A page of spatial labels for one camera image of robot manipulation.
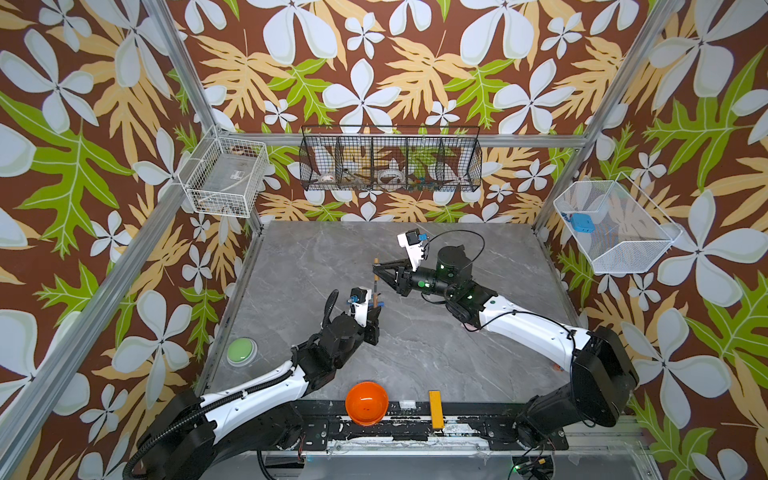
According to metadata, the orange bowl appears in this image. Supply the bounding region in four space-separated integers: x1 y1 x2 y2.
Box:
345 381 389 427

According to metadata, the white wire basket left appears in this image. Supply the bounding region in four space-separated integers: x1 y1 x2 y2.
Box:
178 127 270 218

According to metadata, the white wire basket right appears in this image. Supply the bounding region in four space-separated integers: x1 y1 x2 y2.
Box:
554 174 683 275

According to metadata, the aluminium corner frame post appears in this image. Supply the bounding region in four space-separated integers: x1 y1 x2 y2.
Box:
532 0 685 232

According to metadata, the green push button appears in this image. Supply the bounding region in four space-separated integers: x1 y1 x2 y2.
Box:
226 337 258 367

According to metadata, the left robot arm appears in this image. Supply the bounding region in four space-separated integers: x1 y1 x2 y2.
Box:
122 287 381 479

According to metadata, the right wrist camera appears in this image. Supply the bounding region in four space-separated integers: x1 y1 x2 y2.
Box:
397 228 428 272

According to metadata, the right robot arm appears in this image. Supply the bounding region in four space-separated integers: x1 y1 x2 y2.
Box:
373 246 639 448

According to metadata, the blue object in basket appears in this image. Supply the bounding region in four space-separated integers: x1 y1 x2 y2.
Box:
568 213 596 234

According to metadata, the white wire basket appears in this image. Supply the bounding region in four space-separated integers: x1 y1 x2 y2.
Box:
554 174 683 275
178 127 270 218

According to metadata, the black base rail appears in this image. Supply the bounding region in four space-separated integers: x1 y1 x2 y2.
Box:
263 397 571 452

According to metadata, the black wire basket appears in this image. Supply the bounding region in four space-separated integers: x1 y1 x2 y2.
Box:
298 125 483 192

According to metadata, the yellow block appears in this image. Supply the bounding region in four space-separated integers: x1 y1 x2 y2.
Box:
429 390 445 430

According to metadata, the aluminium left corner post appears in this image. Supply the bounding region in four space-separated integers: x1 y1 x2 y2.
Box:
143 1 263 236

